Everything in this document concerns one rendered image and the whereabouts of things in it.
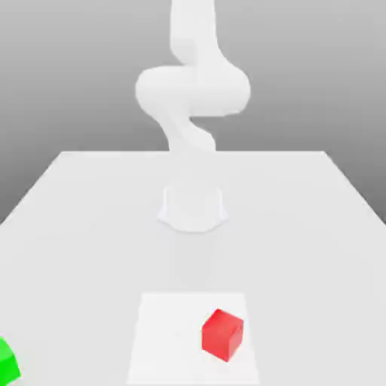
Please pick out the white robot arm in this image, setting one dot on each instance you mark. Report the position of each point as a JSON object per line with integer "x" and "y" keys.
{"x": 193, "y": 90}

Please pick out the small red cube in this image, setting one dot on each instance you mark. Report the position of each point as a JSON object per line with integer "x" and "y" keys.
{"x": 221, "y": 334}

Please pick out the small green cube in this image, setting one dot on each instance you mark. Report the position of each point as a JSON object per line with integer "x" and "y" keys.
{"x": 7, "y": 366}

